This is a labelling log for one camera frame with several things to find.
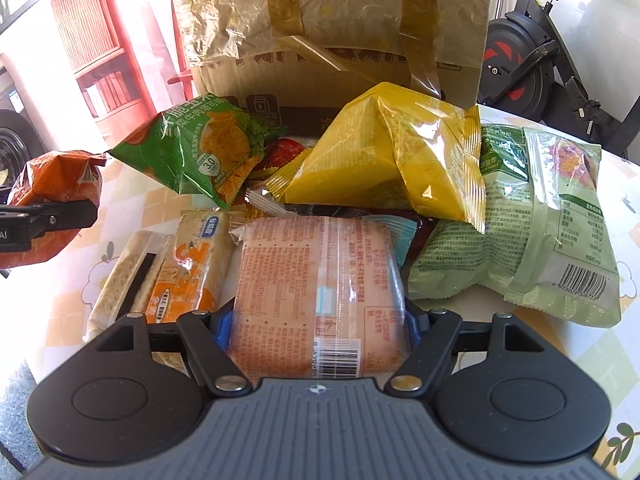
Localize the yellow snack bag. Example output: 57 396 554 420
264 81 487 235

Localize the orange snack bag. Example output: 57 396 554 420
0 149 108 268

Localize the pink snack packet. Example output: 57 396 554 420
229 215 418 380

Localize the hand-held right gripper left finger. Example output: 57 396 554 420
92 309 253 395

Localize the pale green snack bag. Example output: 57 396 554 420
504 127 622 329
407 122 533 302

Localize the black exercise bike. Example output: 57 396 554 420
475 0 640 158

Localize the orange white cracker packet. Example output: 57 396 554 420
145 210 242 324

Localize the clear cracker packet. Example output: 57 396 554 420
87 230 173 342

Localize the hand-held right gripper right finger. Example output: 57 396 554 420
385 305 548 395

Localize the cardboard box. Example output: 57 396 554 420
169 0 493 143

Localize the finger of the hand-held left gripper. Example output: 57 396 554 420
10 200 98 242

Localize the dark round wheel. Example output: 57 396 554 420
0 110 43 187

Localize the floral checked tablecloth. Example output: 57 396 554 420
0 102 640 466

